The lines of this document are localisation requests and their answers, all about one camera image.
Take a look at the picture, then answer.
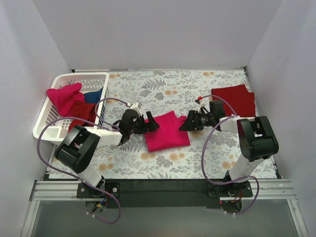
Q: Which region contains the bright pink t shirt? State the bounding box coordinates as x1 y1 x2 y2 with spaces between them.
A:
144 111 190 153

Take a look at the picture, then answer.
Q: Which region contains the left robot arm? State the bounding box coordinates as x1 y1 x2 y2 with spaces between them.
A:
54 109 160 198

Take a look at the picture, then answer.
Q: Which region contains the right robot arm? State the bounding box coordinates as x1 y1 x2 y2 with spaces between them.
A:
179 99 279 201

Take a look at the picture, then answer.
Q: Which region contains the floral patterned table mat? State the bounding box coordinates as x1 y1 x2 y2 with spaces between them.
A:
48 69 277 180

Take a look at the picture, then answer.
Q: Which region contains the blue t shirt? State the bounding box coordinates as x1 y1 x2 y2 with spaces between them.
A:
83 88 103 104

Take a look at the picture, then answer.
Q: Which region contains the folded dark red t shirt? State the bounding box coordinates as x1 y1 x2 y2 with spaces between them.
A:
211 84 256 117

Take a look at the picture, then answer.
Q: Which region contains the dark red crumpled t shirt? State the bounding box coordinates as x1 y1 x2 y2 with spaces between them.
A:
68 100 96 131

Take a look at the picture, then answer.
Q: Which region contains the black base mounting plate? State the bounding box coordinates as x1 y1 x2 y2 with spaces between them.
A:
76 180 254 209

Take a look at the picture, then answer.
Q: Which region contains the pink t shirt in basket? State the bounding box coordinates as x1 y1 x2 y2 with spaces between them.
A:
46 82 84 117

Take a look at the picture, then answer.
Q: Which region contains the white plastic laundry basket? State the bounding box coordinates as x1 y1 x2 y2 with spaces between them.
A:
32 72 110 146

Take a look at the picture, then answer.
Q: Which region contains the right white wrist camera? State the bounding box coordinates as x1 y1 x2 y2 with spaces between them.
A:
195 97 209 115

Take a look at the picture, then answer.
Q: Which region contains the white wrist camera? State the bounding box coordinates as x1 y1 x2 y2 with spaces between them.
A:
195 97 209 115
129 102 142 116

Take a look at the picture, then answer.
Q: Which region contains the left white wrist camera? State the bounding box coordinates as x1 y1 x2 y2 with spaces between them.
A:
129 102 142 116

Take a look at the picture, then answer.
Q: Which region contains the aluminium frame rail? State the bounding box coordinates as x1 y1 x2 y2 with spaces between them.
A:
30 179 297 200

